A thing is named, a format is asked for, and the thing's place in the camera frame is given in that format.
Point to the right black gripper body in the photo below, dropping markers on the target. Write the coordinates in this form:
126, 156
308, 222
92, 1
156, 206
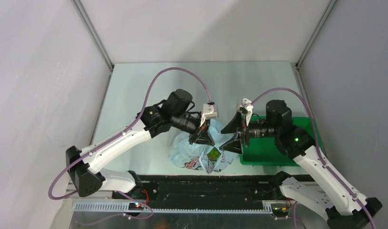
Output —
259, 129

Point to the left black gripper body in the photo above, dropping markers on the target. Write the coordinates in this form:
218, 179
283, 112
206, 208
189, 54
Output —
189, 124

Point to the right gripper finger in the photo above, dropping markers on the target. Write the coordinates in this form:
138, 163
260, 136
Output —
233, 124
233, 145

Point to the green fake grapes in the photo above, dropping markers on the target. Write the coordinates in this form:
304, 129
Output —
213, 154

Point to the light blue plastic bag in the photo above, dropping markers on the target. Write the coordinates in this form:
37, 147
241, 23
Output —
194, 157

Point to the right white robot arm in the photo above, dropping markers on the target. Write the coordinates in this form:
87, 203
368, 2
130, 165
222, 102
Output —
339, 203

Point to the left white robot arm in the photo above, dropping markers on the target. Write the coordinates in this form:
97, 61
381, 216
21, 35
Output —
87, 166

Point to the green plastic tray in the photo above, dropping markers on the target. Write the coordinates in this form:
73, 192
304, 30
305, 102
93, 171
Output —
263, 152

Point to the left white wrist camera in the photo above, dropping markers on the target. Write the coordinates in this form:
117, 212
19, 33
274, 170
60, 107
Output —
209, 111

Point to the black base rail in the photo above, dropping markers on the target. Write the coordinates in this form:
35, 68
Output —
206, 192

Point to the right aluminium frame post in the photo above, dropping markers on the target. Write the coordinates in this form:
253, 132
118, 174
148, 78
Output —
315, 33

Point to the aluminium frame post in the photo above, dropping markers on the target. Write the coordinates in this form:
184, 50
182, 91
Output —
315, 33
88, 24

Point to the left aluminium frame post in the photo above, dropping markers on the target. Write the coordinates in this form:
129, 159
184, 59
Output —
88, 24

